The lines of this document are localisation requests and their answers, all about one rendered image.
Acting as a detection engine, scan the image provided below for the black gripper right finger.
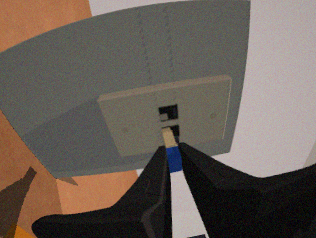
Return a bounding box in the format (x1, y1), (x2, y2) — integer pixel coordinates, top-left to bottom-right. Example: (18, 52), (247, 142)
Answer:
(178, 142), (316, 238)

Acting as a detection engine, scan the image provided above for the grey panel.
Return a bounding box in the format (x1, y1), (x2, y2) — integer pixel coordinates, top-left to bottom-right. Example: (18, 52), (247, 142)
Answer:
(0, 0), (251, 179)

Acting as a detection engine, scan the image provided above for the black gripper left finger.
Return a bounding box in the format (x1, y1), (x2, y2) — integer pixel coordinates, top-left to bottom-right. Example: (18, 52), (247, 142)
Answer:
(31, 146), (173, 238)

